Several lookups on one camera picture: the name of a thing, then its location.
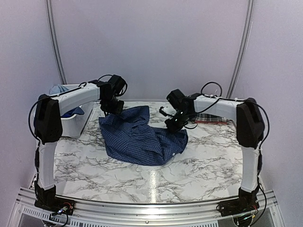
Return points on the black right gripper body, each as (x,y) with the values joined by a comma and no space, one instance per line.
(182,120)

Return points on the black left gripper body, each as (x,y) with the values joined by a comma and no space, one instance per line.
(110,105)

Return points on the blue checked shirt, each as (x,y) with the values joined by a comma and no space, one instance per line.
(128,137)

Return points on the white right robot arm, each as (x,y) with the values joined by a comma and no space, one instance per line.
(251,120)

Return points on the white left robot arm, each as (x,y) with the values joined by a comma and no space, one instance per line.
(46,125)

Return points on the white plastic laundry bin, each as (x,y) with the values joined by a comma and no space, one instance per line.
(73,127)

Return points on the black white plaid garment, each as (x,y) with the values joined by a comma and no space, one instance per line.
(208,118)

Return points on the dark blue garment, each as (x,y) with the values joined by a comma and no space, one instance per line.
(72,112)

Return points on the light blue garment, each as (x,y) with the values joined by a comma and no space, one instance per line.
(58,89)

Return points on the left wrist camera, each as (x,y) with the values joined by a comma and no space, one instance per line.
(118,84)

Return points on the left wall aluminium post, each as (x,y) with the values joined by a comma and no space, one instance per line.
(54,41)

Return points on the aluminium front frame rail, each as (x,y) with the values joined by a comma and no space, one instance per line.
(108,214)

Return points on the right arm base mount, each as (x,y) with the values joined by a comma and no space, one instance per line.
(246,201)

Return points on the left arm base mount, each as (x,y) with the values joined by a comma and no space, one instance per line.
(47,200)

